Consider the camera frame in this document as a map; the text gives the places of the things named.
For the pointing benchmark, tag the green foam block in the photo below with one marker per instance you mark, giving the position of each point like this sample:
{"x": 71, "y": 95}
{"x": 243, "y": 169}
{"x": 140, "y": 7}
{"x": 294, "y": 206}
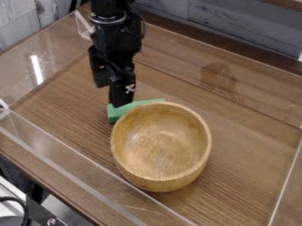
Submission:
{"x": 115, "y": 113}

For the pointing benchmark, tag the brown wooden bowl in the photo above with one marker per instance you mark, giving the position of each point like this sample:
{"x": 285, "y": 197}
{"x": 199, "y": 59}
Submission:
{"x": 160, "y": 145}

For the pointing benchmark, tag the black metal bracket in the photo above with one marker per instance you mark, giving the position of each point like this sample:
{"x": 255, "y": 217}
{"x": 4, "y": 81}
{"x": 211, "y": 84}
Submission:
{"x": 40, "y": 215}

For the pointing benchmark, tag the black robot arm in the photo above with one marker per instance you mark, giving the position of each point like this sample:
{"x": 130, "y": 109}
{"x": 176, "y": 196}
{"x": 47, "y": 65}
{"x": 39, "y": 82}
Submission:
{"x": 110, "y": 8}

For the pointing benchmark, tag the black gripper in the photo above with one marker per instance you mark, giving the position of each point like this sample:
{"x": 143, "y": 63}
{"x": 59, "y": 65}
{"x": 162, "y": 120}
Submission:
{"x": 116, "y": 42}

